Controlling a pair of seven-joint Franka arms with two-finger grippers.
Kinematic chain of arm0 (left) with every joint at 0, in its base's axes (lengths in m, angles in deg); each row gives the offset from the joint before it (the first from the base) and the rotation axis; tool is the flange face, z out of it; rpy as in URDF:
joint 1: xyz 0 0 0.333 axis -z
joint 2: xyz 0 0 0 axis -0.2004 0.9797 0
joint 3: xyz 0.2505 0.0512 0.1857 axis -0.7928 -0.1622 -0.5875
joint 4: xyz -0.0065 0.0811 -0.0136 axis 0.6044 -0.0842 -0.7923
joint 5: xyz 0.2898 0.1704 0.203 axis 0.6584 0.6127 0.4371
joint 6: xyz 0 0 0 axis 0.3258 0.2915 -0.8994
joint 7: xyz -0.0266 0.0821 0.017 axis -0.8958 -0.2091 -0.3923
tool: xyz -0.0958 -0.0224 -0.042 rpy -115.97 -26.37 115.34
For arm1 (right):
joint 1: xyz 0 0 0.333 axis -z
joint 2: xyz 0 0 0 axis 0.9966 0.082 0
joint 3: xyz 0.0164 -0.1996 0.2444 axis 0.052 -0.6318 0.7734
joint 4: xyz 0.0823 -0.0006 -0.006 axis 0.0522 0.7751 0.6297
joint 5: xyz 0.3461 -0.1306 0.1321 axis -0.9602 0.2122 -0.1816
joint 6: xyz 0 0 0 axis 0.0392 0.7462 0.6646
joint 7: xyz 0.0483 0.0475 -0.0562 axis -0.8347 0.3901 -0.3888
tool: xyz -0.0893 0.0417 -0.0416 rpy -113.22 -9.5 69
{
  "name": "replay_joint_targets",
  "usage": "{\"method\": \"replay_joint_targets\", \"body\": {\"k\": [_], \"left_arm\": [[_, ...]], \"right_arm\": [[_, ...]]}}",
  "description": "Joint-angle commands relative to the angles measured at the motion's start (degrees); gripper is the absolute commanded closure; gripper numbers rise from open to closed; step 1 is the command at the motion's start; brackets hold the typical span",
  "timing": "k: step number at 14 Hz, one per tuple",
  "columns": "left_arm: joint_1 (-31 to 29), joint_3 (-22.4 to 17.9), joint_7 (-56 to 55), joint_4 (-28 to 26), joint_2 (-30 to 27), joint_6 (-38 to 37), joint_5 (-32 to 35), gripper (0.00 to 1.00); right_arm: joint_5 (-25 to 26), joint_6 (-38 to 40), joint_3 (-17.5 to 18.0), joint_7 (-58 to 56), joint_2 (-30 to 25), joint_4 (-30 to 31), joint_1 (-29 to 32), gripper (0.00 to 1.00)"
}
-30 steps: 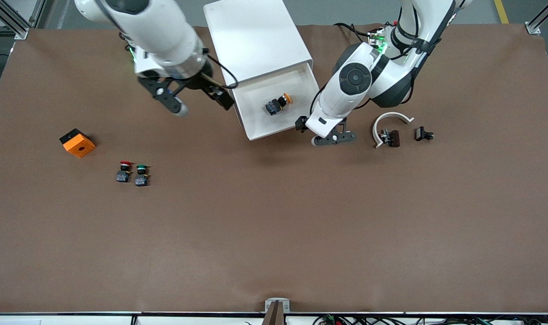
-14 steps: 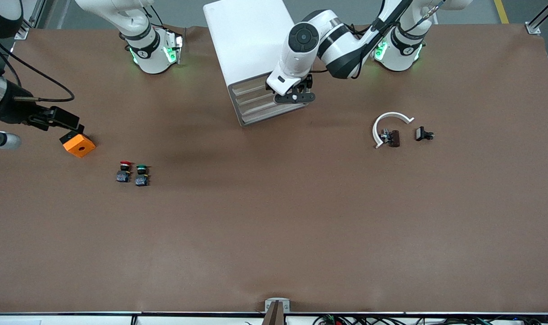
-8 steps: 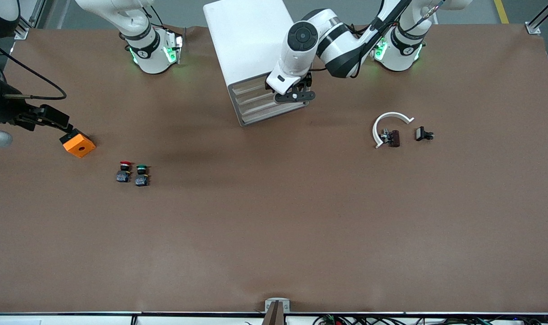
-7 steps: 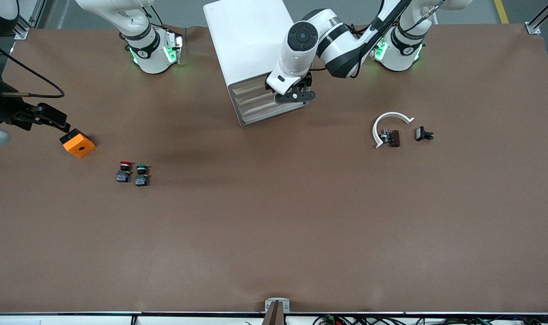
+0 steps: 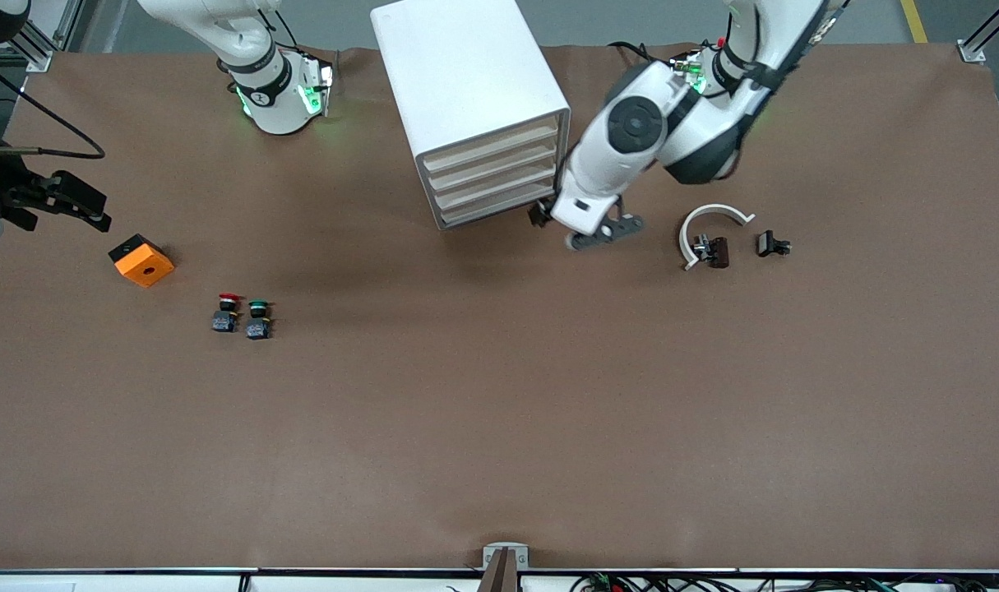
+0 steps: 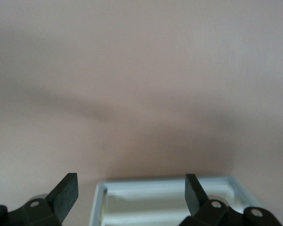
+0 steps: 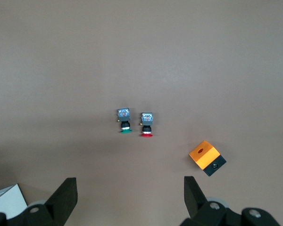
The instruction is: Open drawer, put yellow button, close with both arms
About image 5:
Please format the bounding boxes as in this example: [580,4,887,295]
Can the orange button box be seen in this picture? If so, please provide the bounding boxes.
[108,234,175,289]

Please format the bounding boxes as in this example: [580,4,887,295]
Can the red push button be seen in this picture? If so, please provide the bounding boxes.
[211,292,243,334]

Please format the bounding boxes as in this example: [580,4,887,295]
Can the white curved plastic part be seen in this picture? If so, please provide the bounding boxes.
[678,203,756,271]

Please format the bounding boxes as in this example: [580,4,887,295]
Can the brown part with metal clip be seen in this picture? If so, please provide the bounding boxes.
[692,234,730,270]

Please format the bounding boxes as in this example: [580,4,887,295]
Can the brown table mat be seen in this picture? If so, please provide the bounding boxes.
[0,43,999,572]

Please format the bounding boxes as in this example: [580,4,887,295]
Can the aluminium frame profile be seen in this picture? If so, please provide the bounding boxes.
[957,0,999,65]
[18,0,86,75]

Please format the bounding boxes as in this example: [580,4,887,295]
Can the black left arm base cable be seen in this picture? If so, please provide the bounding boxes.
[608,39,660,68]

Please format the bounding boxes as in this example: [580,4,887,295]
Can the black arm base cable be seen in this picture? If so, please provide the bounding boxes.
[608,39,660,68]
[252,0,341,95]

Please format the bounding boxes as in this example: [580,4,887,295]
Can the black right arm base cable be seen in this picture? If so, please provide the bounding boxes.
[252,0,341,95]

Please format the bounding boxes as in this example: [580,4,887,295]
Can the grey metal bracket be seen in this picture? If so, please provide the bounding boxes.
[482,543,530,571]

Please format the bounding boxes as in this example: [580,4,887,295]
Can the brown wedge post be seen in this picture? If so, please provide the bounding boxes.
[477,548,519,592]

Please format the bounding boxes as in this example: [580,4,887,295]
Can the black cable bundle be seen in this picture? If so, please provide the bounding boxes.
[569,572,993,592]

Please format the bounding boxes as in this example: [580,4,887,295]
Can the white table edge rail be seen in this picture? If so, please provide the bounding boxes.
[0,567,999,592]

